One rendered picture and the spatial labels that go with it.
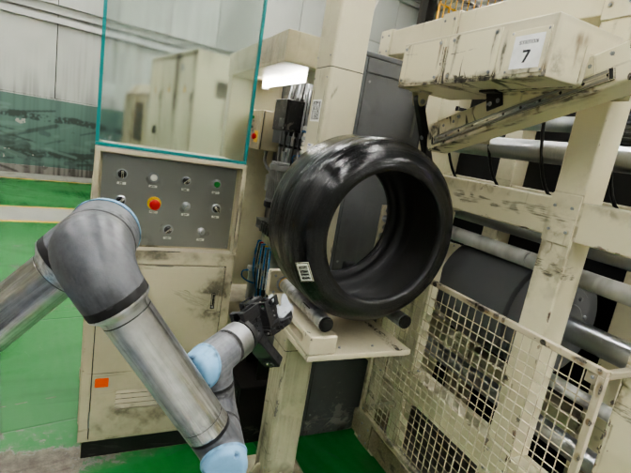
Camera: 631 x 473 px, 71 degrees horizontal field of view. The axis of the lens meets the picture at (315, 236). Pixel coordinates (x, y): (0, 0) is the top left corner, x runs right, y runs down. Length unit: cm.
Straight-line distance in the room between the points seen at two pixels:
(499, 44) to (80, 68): 918
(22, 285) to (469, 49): 123
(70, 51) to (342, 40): 871
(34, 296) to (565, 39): 122
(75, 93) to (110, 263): 940
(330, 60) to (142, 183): 83
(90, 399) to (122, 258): 145
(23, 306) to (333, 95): 112
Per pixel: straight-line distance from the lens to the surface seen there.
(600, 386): 127
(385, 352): 145
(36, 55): 1000
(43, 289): 82
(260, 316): 100
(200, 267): 186
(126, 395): 207
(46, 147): 995
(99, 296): 66
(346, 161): 120
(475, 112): 156
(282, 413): 188
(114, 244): 68
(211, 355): 86
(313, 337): 130
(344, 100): 159
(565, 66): 129
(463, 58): 145
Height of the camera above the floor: 140
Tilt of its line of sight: 12 degrees down
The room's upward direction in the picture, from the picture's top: 9 degrees clockwise
